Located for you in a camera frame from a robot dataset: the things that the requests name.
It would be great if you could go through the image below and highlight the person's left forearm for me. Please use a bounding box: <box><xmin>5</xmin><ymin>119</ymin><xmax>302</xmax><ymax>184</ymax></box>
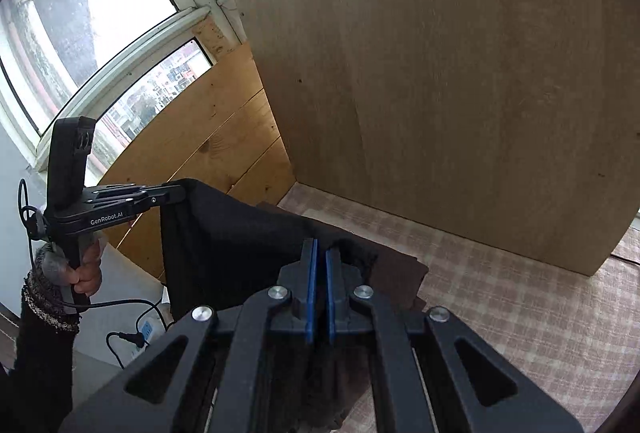
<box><xmin>0</xmin><ymin>244</ymin><xmax>83</xmax><ymax>433</ymax></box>

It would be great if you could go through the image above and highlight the person's left hand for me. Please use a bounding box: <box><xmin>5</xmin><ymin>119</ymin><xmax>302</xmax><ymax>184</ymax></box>
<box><xmin>42</xmin><ymin>232</ymin><xmax>108</xmax><ymax>300</ymax></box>

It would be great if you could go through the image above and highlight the wooden plank panel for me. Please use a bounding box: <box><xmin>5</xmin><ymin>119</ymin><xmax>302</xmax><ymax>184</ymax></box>
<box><xmin>97</xmin><ymin>15</ymin><xmax>297</xmax><ymax>281</ymax></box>

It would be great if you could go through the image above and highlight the large plywood board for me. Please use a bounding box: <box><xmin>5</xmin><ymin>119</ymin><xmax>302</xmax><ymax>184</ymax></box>
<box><xmin>226</xmin><ymin>0</ymin><xmax>640</xmax><ymax>278</ymax></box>

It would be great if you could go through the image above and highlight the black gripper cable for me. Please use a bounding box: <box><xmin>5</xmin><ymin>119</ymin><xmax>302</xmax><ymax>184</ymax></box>
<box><xmin>17</xmin><ymin>178</ymin><xmax>172</xmax><ymax>335</ymax></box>

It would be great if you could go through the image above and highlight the white power strip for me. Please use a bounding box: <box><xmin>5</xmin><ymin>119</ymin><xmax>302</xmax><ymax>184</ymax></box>
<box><xmin>131</xmin><ymin>317</ymin><xmax>168</xmax><ymax>356</ymax></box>

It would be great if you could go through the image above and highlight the dark brown folded cloth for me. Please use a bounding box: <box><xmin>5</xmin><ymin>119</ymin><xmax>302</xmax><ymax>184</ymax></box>
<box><xmin>256</xmin><ymin>200</ymin><xmax>430</xmax><ymax>314</ymax></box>

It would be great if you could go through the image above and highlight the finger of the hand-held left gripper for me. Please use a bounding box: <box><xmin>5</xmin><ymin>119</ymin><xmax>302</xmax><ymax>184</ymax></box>
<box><xmin>82</xmin><ymin>179</ymin><xmax>195</xmax><ymax>214</ymax></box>

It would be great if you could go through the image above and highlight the black plug cable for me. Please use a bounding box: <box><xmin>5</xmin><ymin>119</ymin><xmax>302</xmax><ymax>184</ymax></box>
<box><xmin>105</xmin><ymin>331</ymin><xmax>151</xmax><ymax>371</ymax></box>

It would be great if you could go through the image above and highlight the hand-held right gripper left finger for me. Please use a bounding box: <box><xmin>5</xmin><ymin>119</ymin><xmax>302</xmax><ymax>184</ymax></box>
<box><xmin>57</xmin><ymin>238</ymin><xmax>321</xmax><ymax>433</ymax></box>

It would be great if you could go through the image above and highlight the checked bed sheet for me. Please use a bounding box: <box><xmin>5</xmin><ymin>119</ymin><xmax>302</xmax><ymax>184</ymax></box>
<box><xmin>277</xmin><ymin>183</ymin><xmax>640</xmax><ymax>433</ymax></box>

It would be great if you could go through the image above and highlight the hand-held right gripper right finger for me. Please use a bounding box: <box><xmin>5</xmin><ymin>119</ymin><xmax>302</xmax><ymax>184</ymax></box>
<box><xmin>325</xmin><ymin>248</ymin><xmax>587</xmax><ymax>433</ymax></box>

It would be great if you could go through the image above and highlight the black garment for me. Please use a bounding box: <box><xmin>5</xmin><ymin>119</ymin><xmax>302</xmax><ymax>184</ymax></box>
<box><xmin>159</xmin><ymin>178</ymin><xmax>382</xmax><ymax>431</ymax></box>

